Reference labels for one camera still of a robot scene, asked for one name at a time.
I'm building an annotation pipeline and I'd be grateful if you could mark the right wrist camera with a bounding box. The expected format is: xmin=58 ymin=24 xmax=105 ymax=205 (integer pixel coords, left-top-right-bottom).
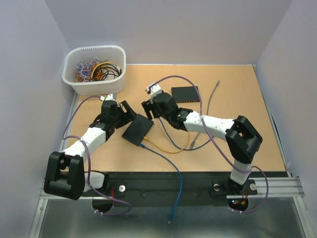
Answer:
xmin=145 ymin=84 xmax=162 ymax=98

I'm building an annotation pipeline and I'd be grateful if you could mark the grey ethernet cable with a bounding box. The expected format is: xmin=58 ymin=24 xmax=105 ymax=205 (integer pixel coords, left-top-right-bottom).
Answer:
xmin=189 ymin=79 xmax=221 ymax=149

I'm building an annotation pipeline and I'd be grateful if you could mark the black network switch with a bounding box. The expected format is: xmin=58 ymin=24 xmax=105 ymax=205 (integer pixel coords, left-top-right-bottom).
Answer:
xmin=171 ymin=86 xmax=200 ymax=103
xmin=122 ymin=114 xmax=154 ymax=146

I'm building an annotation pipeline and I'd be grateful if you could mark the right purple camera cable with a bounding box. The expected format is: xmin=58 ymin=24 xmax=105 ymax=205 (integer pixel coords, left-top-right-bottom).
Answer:
xmin=148 ymin=75 xmax=269 ymax=214

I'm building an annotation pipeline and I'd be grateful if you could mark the aluminium frame rail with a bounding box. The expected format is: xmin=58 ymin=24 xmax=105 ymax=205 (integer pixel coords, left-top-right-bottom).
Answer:
xmin=28 ymin=99 xmax=317 ymax=238

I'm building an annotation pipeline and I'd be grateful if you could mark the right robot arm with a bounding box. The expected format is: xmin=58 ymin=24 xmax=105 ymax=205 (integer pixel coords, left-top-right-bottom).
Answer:
xmin=141 ymin=92 xmax=263 ymax=193

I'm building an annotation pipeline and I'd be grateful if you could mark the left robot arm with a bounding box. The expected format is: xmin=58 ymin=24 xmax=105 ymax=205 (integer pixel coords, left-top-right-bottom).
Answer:
xmin=44 ymin=99 xmax=137 ymax=200

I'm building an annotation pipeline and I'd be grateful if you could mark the bundle of coloured wires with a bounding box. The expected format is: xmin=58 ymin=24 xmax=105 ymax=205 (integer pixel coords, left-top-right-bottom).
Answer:
xmin=74 ymin=57 xmax=122 ymax=83

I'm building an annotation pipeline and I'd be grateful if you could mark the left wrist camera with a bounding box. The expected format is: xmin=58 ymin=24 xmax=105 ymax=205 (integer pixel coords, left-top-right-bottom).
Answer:
xmin=99 ymin=93 xmax=117 ymax=102

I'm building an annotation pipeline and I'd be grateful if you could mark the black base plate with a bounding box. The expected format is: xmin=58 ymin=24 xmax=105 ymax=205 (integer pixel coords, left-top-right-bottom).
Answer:
xmin=82 ymin=172 xmax=257 ymax=216

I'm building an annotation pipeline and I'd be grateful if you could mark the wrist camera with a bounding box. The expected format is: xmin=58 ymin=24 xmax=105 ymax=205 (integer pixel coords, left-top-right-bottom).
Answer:
xmin=145 ymin=84 xmax=162 ymax=98
xmin=99 ymin=93 xmax=117 ymax=102

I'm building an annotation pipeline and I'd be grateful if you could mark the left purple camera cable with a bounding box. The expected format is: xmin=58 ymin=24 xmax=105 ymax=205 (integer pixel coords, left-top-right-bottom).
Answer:
xmin=61 ymin=95 xmax=132 ymax=217

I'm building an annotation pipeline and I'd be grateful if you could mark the yellow ethernet cable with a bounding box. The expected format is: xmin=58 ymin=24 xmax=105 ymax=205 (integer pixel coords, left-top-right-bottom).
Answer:
xmin=143 ymin=130 xmax=191 ymax=154

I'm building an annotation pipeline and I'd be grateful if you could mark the long blue ethernet cable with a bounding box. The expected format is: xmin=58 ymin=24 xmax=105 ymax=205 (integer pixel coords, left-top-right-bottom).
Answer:
xmin=138 ymin=142 xmax=183 ymax=225

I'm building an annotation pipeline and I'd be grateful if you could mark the white plastic bin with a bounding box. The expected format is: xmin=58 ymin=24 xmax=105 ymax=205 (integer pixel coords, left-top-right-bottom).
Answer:
xmin=62 ymin=45 xmax=126 ymax=95

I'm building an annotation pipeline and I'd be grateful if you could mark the short blue ethernet cable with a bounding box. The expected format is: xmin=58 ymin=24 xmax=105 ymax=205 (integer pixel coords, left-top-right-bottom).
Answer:
xmin=158 ymin=118 xmax=213 ymax=151

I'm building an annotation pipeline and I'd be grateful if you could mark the purple camera cable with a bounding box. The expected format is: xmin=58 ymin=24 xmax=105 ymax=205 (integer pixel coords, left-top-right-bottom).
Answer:
xmin=61 ymin=95 xmax=132 ymax=217
xmin=148 ymin=75 xmax=269 ymax=214

